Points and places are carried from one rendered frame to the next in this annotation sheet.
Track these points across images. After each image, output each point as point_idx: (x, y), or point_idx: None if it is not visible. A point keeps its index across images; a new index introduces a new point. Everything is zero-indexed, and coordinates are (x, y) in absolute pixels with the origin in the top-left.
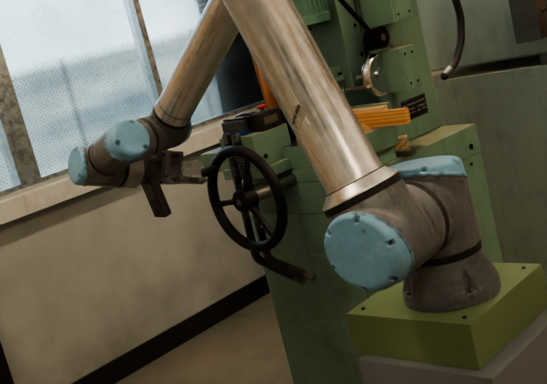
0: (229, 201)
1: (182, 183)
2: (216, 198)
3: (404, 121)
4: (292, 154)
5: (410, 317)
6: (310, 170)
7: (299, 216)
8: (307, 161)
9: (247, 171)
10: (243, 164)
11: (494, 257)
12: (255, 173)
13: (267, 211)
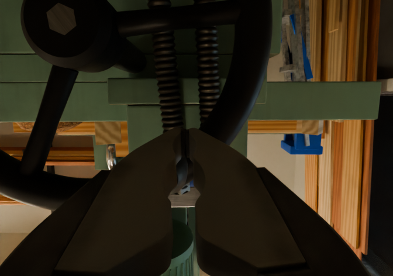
0: (161, 23)
1: (217, 198)
2: (237, 33)
3: None
4: (119, 108)
5: None
6: (82, 76)
7: None
8: (85, 93)
9: (31, 131)
10: (162, 120)
11: None
12: (143, 92)
13: None
